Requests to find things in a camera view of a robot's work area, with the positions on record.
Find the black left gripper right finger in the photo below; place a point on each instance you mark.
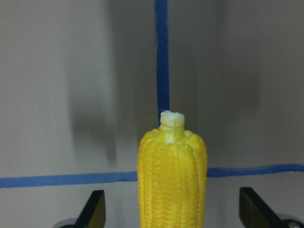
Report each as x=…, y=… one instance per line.
x=254, y=212

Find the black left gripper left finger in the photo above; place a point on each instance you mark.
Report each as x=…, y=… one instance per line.
x=93, y=214

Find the yellow plastic corn cob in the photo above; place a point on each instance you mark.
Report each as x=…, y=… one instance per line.
x=172, y=175

